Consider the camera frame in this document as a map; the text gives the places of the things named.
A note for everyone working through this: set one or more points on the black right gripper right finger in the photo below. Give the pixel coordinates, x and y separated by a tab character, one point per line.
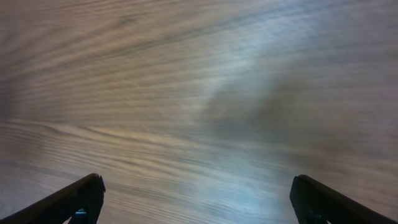
314	202

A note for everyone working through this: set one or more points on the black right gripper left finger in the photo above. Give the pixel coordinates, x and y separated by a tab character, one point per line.
79	202

